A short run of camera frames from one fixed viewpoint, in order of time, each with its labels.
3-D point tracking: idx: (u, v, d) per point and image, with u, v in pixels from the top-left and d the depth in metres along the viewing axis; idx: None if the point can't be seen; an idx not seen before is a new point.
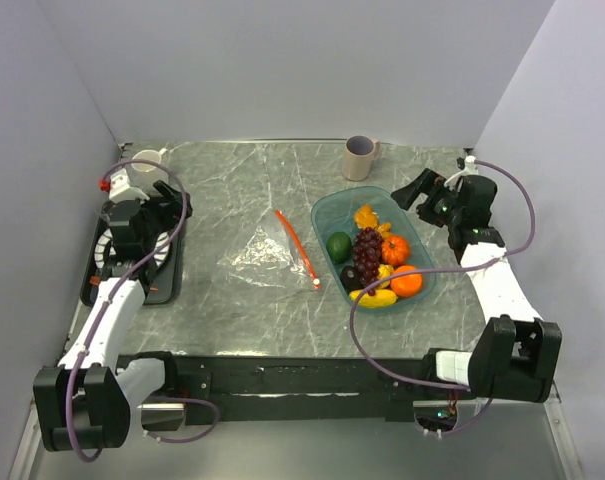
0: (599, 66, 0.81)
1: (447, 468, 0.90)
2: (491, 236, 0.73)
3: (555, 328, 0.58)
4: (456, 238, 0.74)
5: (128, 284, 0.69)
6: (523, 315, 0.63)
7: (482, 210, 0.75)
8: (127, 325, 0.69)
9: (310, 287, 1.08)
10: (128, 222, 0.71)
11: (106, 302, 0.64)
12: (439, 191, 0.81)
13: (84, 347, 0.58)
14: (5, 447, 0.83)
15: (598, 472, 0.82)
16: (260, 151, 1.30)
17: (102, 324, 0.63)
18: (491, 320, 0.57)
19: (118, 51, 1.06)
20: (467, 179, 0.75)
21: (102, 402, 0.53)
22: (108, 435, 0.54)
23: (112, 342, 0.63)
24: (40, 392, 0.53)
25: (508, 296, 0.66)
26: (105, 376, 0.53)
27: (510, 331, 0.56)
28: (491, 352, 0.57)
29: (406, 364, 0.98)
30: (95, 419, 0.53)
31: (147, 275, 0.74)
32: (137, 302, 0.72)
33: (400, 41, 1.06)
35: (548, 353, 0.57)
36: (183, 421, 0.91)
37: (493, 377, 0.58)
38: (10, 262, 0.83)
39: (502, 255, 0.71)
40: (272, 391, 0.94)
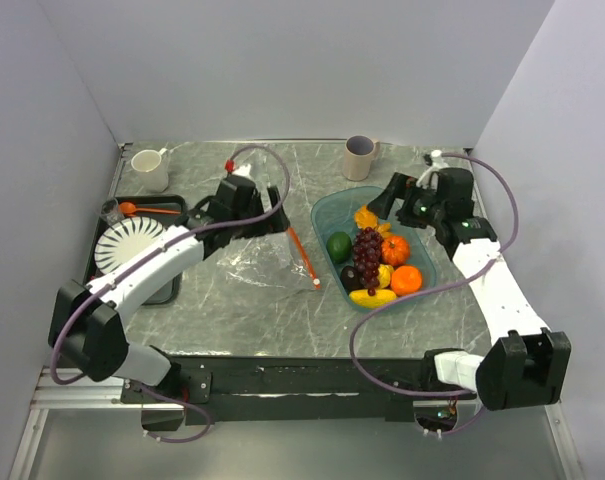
0: (598, 67, 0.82)
1: (447, 468, 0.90)
2: (482, 229, 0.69)
3: (564, 338, 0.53)
4: (445, 235, 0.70)
5: (191, 241, 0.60)
6: (529, 328, 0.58)
7: (467, 201, 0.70)
8: (169, 277, 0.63)
9: (310, 287, 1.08)
10: (234, 190, 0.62)
11: (159, 248, 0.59)
12: (414, 192, 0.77)
13: (113, 281, 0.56)
14: (5, 447, 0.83)
15: (598, 472, 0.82)
16: (260, 151, 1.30)
17: (144, 265, 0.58)
18: (500, 340, 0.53)
19: (119, 51, 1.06)
20: (441, 173, 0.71)
21: (97, 338, 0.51)
22: (88, 369, 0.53)
23: (140, 288, 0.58)
24: (58, 298, 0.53)
25: (513, 306, 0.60)
26: (111, 318, 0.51)
27: (521, 351, 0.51)
28: (502, 371, 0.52)
29: (406, 363, 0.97)
30: (85, 350, 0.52)
31: (214, 242, 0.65)
32: (191, 261, 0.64)
33: (400, 42, 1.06)
35: (557, 367, 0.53)
36: (183, 420, 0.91)
37: (506, 393, 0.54)
38: (9, 262, 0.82)
39: (498, 254, 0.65)
40: (271, 392, 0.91)
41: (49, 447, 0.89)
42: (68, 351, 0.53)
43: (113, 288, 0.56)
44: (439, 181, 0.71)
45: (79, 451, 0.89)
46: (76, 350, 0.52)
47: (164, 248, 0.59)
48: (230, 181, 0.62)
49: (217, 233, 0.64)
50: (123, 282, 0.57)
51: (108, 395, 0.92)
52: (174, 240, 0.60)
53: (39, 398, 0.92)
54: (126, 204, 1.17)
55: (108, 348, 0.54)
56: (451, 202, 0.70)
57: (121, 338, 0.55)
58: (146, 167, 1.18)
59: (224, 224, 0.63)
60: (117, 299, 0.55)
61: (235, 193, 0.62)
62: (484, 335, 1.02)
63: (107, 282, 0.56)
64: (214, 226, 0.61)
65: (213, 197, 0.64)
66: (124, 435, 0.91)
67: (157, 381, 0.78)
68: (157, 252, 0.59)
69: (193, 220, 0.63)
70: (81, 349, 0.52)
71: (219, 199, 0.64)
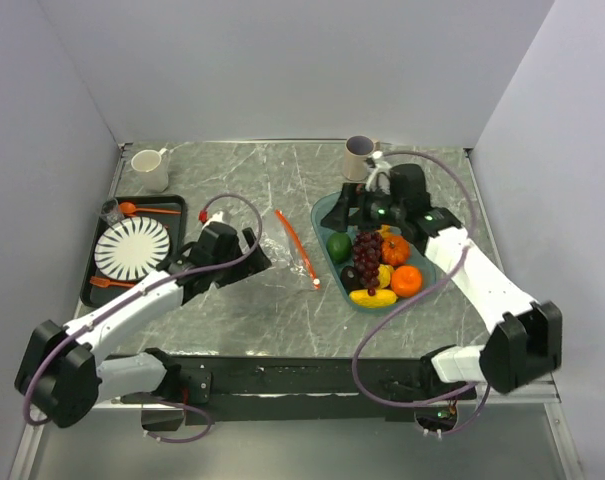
0: (597, 68, 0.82)
1: (447, 468, 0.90)
2: (445, 219, 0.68)
3: (553, 307, 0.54)
4: (412, 232, 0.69)
5: (172, 285, 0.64)
6: (518, 306, 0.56)
7: (422, 195, 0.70)
8: (147, 321, 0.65)
9: (310, 287, 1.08)
10: (217, 238, 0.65)
11: (139, 291, 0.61)
12: (367, 198, 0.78)
13: (91, 322, 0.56)
14: (5, 448, 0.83)
15: (598, 472, 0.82)
16: (260, 151, 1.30)
17: (124, 308, 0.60)
18: (500, 325, 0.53)
19: (119, 51, 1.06)
20: (392, 172, 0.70)
21: (69, 381, 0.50)
22: (55, 413, 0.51)
23: (119, 331, 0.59)
24: (34, 338, 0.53)
25: (499, 288, 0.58)
26: (85, 361, 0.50)
27: (521, 332, 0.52)
28: (510, 356, 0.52)
29: (406, 363, 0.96)
30: (54, 393, 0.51)
31: (193, 287, 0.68)
32: (169, 305, 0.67)
33: (400, 42, 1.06)
35: (554, 337, 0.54)
36: (183, 420, 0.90)
37: (517, 378, 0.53)
38: (9, 262, 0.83)
39: (469, 241, 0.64)
40: (271, 392, 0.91)
41: (50, 447, 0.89)
42: (36, 396, 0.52)
43: (89, 330, 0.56)
44: (391, 182, 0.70)
45: (80, 452, 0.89)
46: (44, 393, 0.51)
47: (144, 291, 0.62)
48: (213, 228, 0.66)
49: (198, 279, 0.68)
50: (100, 324, 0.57)
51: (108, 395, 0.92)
52: (155, 284, 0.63)
53: None
54: (126, 204, 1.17)
55: (77, 392, 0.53)
56: (408, 199, 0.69)
57: (93, 382, 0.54)
58: (146, 167, 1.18)
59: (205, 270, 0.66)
60: (93, 340, 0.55)
61: (218, 241, 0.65)
62: (484, 335, 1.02)
63: (84, 323, 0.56)
64: (195, 272, 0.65)
65: (196, 243, 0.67)
66: (124, 435, 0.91)
67: (151, 389, 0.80)
68: (138, 295, 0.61)
69: (175, 265, 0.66)
70: (50, 392, 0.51)
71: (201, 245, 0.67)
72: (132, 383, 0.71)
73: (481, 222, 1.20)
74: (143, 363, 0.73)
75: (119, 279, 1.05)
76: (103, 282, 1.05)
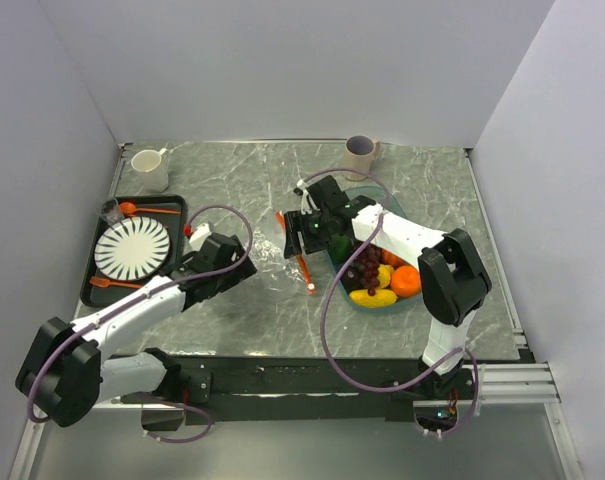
0: (597, 67, 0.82)
1: (447, 468, 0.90)
2: (361, 201, 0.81)
3: (460, 231, 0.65)
4: (338, 222, 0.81)
5: (175, 289, 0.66)
6: (432, 239, 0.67)
7: (338, 193, 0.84)
8: (148, 325, 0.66)
9: (305, 291, 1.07)
10: (216, 247, 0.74)
11: (144, 294, 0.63)
12: (302, 220, 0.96)
13: (97, 320, 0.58)
14: (5, 448, 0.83)
15: (599, 472, 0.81)
16: (260, 151, 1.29)
17: (131, 306, 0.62)
18: (419, 257, 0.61)
19: (119, 52, 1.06)
20: (309, 186, 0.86)
21: (75, 378, 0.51)
22: (57, 411, 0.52)
23: (124, 331, 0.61)
24: (40, 334, 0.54)
25: (413, 234, 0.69)
26: (92, 358, 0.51)
27: (438, 257, 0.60)
28: (437, 281, 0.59)
29: (406, 363, 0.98)
30: (58, 391, 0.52)
31: (194, 294, 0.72)
32: (170, 311, 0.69)
33: (400, 43, 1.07)
35: (471, 254, 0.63)
36: (183, 421, 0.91)
37: (454, 300, 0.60)
38: (10, 262, 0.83)
39: (381, 209, 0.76)
40: (272, 392, 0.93)
41: (49, 447, 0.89)
42: (38, 393, 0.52)
43: (95, 328, 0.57)
44: (313, 195, 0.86)
45: (80, 452, 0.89)
46: (46, 390, 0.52)
47: (149, 294, 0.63)
48: (213, 239, 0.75)
49: (199, 285, 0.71)
50: (106, 323, 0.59)
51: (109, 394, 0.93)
52: (159, 288, 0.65)
53: None
54: (126, 204, 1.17)
55: (80, 392, 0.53)
56: (327, 200, 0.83)
57: (96, 382, 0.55)
58: (146, 167, 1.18)
59: (205, 276, 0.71)
60: (99, 339, 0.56)
61: (220, 250, 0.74)
62: (485, 335, 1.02)
63: (90, 321, 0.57)
64: (195, 277, 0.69)
65: (197, 255, 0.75)
66: (124, 434, 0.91)
67: (151, 388, 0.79)
68: (143, 297, 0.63)
69: (177, 271, 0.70)
70: (53, 391, 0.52)
71: (202, 256, 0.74)
72: (133, 384, 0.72)
73: (481, 222, 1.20)
74: (142, 362, 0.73)
75: (119, 279, 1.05)
76: (103, 282, 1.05)
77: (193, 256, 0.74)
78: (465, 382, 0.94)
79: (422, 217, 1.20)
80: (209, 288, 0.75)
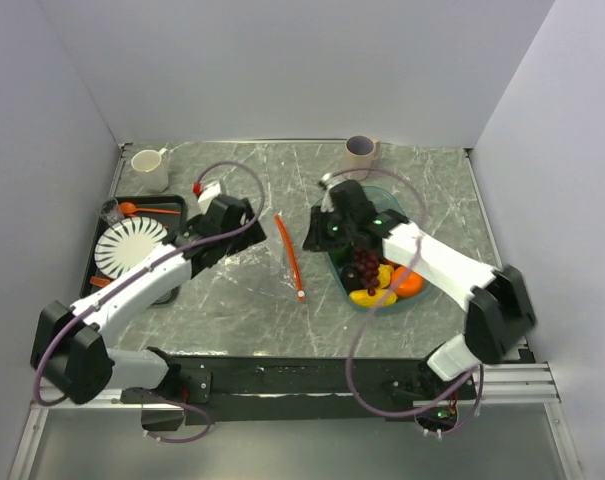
0: (598, 67, 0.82)
1: (447, 468, 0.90)
2: (393, 218, 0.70)
3: (512, 269, 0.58)
4: (368, 239, 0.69)
5: (178, 259, 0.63)
6: (482, 275, 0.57)
7: (366, 205, 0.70)
8: (155, 296, 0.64)
9: (295, 297, 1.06)
10: (225, 208, 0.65)
11: (145, 268, 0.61)
12: (321, 217, 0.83)
13: (97, 301, 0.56)
14: (5, 448, 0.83)
15: (598, 472, 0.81)
16: (260, 151, 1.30)
17: (131, 285, 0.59)
18: (471, 300, 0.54)
19: (119, 51, 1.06)
20: (333, 189, 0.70)
21: (80, 360, 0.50)
22: (72, 391, 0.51)
23: (127, 308, 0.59)
24: (43, 319, 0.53)
25: (460, 266, 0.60)
26: (94, 341, 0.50)
27: (491, 300, 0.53)
28: (488, 325, 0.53)
29: (406, 363, 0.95)
30: (66, 373, 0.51)
31: (202, 259, 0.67)
32: (178, 279, 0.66)
33: (400, 43, 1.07)
35: (521, 296, 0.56)
36: (183, 421, 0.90)
37: (502, 343, 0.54)
38: (9, 261, 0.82)
39: (420, 232, 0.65)
40: (272, 392, 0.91)
41: (49, 447, 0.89)
42: (49, 375, 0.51)
43: (96, 310, 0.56)
44: (334, 201, 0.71)
45: (80, 451, 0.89)
46: (57, 372, 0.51)
47: (150, 268, 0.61)
48: (221, 200, 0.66)
49: (206, 250, 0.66)
50: (107, 303, 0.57)
51: (108, 394, 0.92)
52: (161, 259, 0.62)
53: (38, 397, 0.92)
54: (126, 203, 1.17)
55: (91, 371, 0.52)
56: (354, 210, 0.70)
57: (107, 359, 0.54)
58: (146, 167, 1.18)
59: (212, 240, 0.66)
60: (101, 320, 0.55)
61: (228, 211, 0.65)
62: None
63: (91, 303, 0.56)
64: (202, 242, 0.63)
65: (204, 216, 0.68)
66: (124, 434, 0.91)
67: (151, 385, 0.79)
68: (144, 272, 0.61)
69: (181, 236, 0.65)
70: (64, 372, 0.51)
71: (209, 218, 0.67)
72: (137, 378, 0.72)
73: (481, 222, 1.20)
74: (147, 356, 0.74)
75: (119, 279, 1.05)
76: (103, 282, 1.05)
77: (200, 218, 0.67)
78: (466, 382, 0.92)
79: (422, 217, 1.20)
80: (219, 251, 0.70)
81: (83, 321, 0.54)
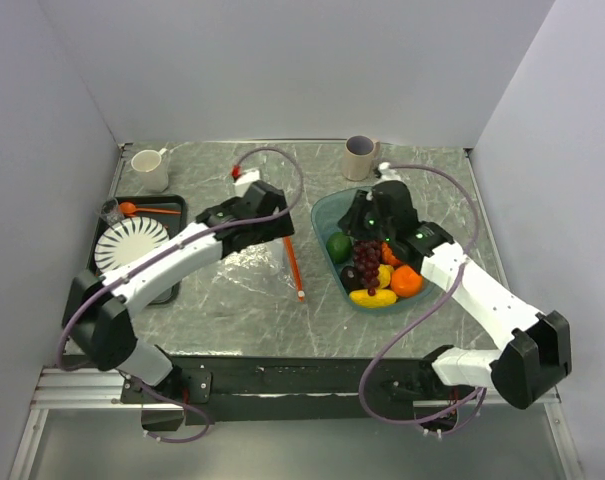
0: (598, 66, 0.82)
1: (447, 468, 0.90)
2: (436, 234, 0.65)
3: (560, 316, 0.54)
4: (405, 251, 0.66)
5: (209, 239, 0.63)
6: (526, 320, 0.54)
7: (409, 212, 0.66)
8: (184, 274, 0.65)
9: (295, 298, 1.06)
10: (262, 193, 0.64)
11: (176, 245, 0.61)
12: (363, 204, 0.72)
13: (127, 274, 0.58)
14: (5, 449, 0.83)
15: (599, 472, 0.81)
16: (260, 151, 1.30)
17: (161, 260, 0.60)
18: (510, 345, 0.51)
19: (120, 51, 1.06)
20: (377, 190, 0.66)
21: (104, 329, 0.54)
22: (95, 357, 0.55)
23: (154, 284, 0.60)
24: (75, 285, 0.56)
25: (502, 304, 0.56)
26: (118, 313, 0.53)
27: (534, 350, 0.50)
28: (523, 372, 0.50)
29: (406, 363, 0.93)
30: (91, 339, 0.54)
31: (233, 241, 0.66)
32: (208, 259, 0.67)
33: (400, 43, 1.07)
35: (562, 345, 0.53)
36: (183, 421, 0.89)
37: (532, 388, 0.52)
38: (10, 261, 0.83)
39: (465, 256, 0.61)
40: (272, 392, 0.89)
41: (49, 447, 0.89)
42: (76, 339, 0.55)
43: (125, 282, 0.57)
44: (377, 201, 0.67)
45: (81, 451, 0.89)
46: (83, 337, 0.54)
47: (181, 245, 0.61)
48: (259, 185, 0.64)
49: (237, 233, 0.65)
50: (136, 277, 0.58)
51: (109, 395, 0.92)
52: (192, 238, 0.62)
53: (39, 397, 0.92)
54: (126, 204, 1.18)
55: (115, 341, 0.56)
56: (396, 218, 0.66)
57: (130, 331, 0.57)
58: (146, 167, 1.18)
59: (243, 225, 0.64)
60: (128, 293, 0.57)
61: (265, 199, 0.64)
62: (485, 335, 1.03)
63: (120, 275, 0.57)
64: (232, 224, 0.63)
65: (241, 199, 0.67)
66: (124, 434, 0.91)
67: (153, 382, 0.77)
68: (175, 249, 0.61)
69: (214, 217, 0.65)
70: (89, 338, 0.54)
71: (245, 201, 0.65)
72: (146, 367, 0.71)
73: (481, 222, 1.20)
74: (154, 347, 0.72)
75: None
76: None
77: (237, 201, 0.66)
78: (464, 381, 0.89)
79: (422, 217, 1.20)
80: (253, 236, 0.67)
81: (111, 292, 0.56)
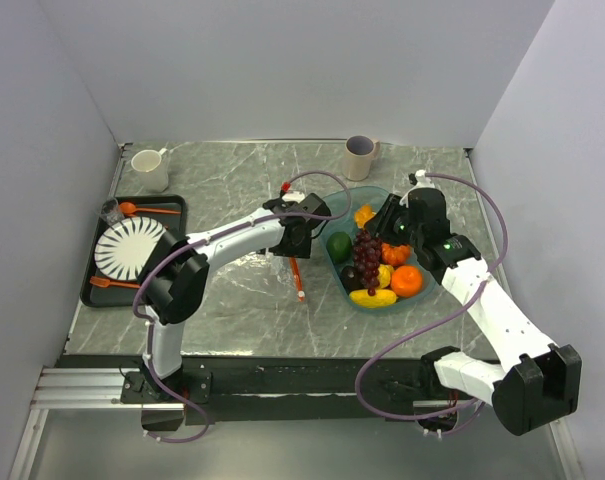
0: (599, 65, 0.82)
1: (446, 468, 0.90)
2: (464, 248, 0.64)
3: (573, 351, 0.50)
4: (429, 259, 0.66)
5: (276, 223, 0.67)
6: (535, 349, 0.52)
7: (442, 222, 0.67)
8: (247, 251, 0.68)
9: (295, 297, 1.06)
10: (319, 201, 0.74)
11: (249, 222, 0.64)
12: (395, 209, 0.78)
13: (208, 236, 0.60)
14: (6, 449, 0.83)
15: (599, 472, 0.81)
16: (260, 151, 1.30)
17: (237, 232, 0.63)
18: (514, 368, 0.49)
19: (120, 51, 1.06)
20: (411, 194, 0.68)
21: (186, 284, 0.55)
22: (166, 309, 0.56)
23: (228, 253, 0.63)
24: (161, 240, 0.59)
25: (515, 328, 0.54)
26: (201, 268, 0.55)
27: (538, 378, 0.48)
28: (523, 397, 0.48)
29: (406, 363, 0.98)
30: (170, 290, 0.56)
31: (291, 231, 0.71)
32: (267, 242, 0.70)
33: (400, 43, 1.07)
35: (571, 381, 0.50)
36: (183, 421, 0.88)
37: (530, 416, 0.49)
38: (9, 261, 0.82)
39: (488, 274, 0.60)
40: (271, 392, 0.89)
41: (49, 447, 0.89)
42: (153, 289, 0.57)
43: (207, 244, 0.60)
44: (411, 207, 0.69)
45: (81, 451, 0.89)
46: (162, 289, 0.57)
47: (253, 223, 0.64)
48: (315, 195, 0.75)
49: (296, 224, 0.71)
50: (216, 241, 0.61)
51: (109, 395, 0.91)
52: (263, 219, 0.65)
53: (38, 397, 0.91)
54: (126, 204, 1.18)
55: (188, 299, 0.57)
56: (427, 226, 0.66)
57: (202, 293, 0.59)
58: (146, 167, 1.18)
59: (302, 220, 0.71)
60: (209, 254, 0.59)
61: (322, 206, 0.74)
62: (484, 336, 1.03)
63: (203, 236, 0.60)
64: (294, 215, 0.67)
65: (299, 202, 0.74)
66: (124, 434, 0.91)
67: (162, 374, 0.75)
68: (247, 225, 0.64)
69: (279, 207, 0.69)
70: (166, 290, 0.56)
71: (302, 204, 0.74)
72: (172, 353, 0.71)
73: (481, 222, 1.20)
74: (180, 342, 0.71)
75: (119, 279, 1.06)
76: (103, 282, 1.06)
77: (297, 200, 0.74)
78: None
79: None
80: (303, 232, 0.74)
81: (192, 251, 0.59)
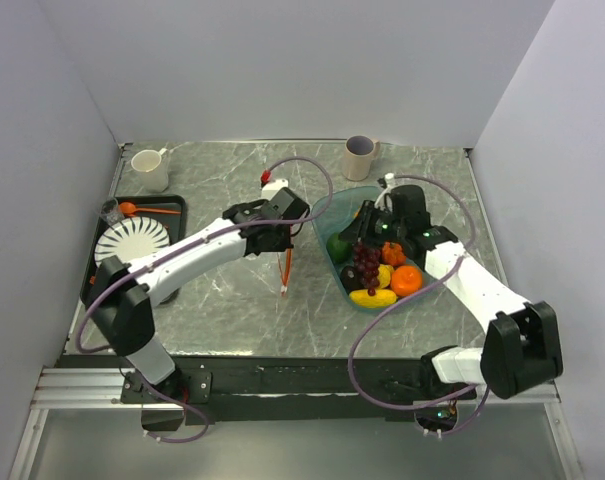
0: (598, 66, 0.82)
1: (447, 468, 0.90)
2: (442, 234, 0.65)
3: (547, 305, 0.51)
4: (411, 249, 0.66)
5: (234, 235, 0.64)
6: (510, 304, 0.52)
7: (422, 214, 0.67)
8: (206, 268, 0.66)
9: (278, 291, 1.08)
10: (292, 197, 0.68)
11: (202, 239, 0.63)
12: (374, 213, 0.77)
13: (151, 264, 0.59)
14: (6, 449, 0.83)
15: (599, 472, 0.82)
16: (260, 151, 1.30)
17: (186, 253, 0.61)
18: (491, 323, 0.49)
19: (120, 51, 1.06)
20: (392, 191, 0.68)
21: (127, 316, 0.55)
22: (115, 342, 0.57)
23: (177, 276, 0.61)
24: (101, 270, 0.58)
25: (492, 291, 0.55)
26: (141, 301, 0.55)
27: (515, 329, 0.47)
28: (504, 351, 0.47)
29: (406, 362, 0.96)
30: (113, 325, 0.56)
31: (257, 240, 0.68)
32: (231, 255, 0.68)
33: (401, 43, 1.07)
35: (550, 336, 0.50)
36: (183, 421, 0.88)
37: (514, 374, 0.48)
38: (10, 262, 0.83)
39: (464, 251, 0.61)
40: (271, 392, 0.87)
41: (49, 447, 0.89)
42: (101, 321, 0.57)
43: (149, 271, 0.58)
44: (393, 203, 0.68)
45: (81, 451, 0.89)
46: (107, 321, 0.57)
47: (206, 239, 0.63)
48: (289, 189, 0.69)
49: (262, 232, 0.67)
50: (160, 266, 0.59)
51: (109, 395, 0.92)
52: (218, 234, 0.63)
53: (39, 397, 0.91)
54: (126, 203, 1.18)
55: (134, 330, 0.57)
56: (408, 217, 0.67)
57: (150, 320, 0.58)
58: (146, 166, 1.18)
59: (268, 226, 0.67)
60: (151, 282, 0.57)
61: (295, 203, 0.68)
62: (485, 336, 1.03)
63: (145, 264, 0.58)
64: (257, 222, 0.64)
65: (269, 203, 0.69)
66: (125, 434, 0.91)
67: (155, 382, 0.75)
68: (200, 243, 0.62)
69: (241, 215, 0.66)
70: (110, 323, 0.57)
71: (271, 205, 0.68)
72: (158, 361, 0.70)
73: (481, 222, 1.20)
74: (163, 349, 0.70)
75: None
76: None
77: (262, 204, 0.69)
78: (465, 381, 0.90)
79: None
80: (276, 237, 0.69)
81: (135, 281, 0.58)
